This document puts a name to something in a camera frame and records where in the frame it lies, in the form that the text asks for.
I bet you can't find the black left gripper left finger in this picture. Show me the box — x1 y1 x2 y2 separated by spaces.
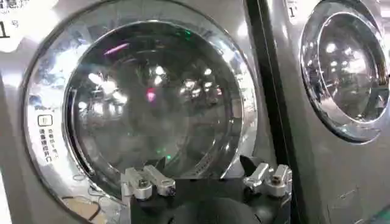
121 156 177 201

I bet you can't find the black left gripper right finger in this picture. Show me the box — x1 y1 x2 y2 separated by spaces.
239 155 293 198

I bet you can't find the round glass dryer door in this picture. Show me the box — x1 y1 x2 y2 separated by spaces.
22 0 258 211
299 0 390 144

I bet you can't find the grey dryer with label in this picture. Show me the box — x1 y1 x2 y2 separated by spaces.
0 0 283 224

